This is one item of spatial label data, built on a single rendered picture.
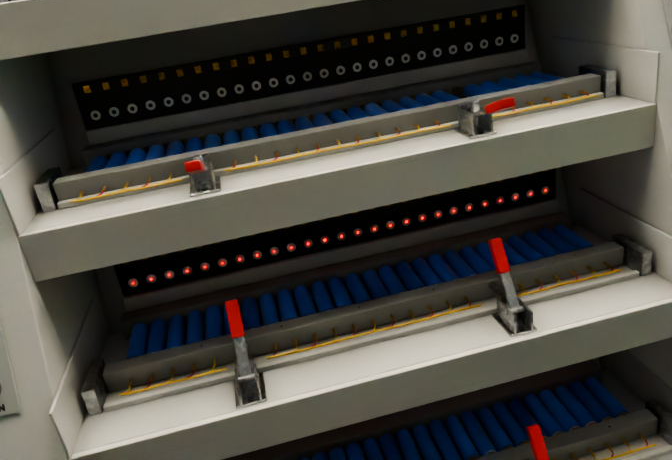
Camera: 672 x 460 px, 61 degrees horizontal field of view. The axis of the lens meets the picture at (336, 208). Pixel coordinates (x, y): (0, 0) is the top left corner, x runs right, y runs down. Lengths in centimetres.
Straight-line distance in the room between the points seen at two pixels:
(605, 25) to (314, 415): 50
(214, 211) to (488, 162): 26
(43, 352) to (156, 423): 12
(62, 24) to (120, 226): 18
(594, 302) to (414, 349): 19
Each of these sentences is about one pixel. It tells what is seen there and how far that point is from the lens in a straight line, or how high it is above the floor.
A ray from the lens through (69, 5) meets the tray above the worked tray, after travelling 57.
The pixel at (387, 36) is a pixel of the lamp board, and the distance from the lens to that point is 71.
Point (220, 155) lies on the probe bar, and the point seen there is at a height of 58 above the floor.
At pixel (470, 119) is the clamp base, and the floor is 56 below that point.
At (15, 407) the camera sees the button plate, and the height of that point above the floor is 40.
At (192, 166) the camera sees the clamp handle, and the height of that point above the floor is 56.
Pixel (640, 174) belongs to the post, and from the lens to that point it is 69.
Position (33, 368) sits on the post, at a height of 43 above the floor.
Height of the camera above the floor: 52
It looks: 2 degrees down
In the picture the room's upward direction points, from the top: 12 degrees counter-clockwise
